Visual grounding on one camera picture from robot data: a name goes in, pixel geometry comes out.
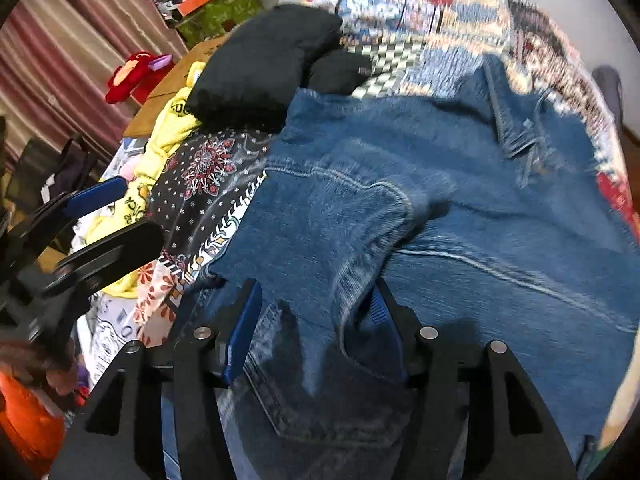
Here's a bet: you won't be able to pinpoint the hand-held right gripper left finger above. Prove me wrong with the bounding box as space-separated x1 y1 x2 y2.
50 279 264 480

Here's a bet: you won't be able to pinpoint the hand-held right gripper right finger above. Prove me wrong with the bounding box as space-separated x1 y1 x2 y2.
371 277 582 480

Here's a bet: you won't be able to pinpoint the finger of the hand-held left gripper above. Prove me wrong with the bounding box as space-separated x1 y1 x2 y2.
0 176 129 272
42 219 166 302

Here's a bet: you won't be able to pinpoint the blue denim jeans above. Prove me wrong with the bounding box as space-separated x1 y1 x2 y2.
162 52 640 480

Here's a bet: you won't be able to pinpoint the person's left forearm orange sleeve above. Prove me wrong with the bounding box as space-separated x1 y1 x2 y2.
0 370 69 479

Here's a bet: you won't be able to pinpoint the person's left hand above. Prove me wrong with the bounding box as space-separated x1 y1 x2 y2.
0 339 83 401

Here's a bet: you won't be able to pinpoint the black bag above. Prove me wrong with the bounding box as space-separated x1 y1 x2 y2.
9 134 101 213

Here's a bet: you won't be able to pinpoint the yellow printed garment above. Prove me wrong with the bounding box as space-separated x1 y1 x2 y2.
84 62 207 299

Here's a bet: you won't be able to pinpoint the dark floral patterned cloth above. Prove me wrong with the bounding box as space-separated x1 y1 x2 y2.
145 129 274 282

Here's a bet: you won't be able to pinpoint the red plush toy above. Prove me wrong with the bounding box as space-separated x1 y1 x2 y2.
104 51 176 106

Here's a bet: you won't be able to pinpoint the striped curtain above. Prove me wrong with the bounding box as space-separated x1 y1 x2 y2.
0 0 189 171

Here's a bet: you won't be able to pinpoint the brown cardboard box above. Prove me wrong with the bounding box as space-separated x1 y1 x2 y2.
122 34 237 139

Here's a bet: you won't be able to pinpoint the black padded garment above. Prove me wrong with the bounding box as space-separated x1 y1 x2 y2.
185 4 374 134

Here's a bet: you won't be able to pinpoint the patchwork printed blanket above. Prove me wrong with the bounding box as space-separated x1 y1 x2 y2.
70 0 640 461

